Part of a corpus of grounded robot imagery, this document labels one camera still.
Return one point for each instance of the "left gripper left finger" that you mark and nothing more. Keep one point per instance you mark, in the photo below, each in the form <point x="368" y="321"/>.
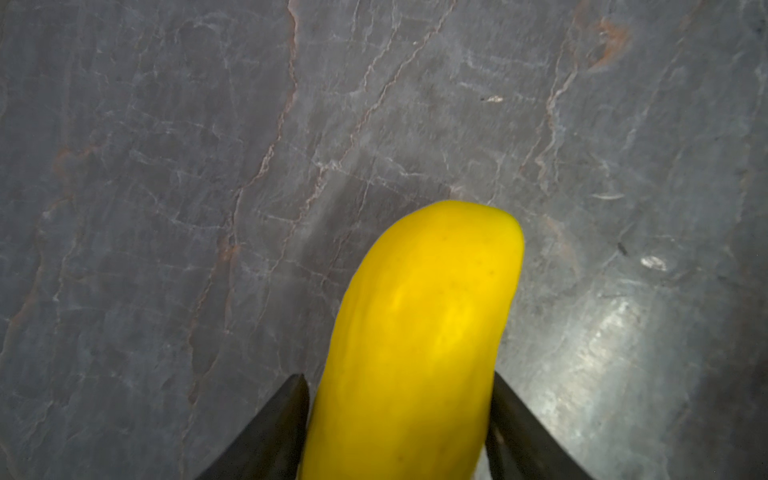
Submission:
<point x="270" y="446"/>

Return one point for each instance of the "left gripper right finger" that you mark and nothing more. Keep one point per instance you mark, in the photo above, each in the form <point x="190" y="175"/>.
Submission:
<point x="518" y="446"/>

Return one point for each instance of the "yellow fake fruit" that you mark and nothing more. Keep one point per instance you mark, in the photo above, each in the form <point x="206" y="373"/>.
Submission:
<point x="407" y="384"/>

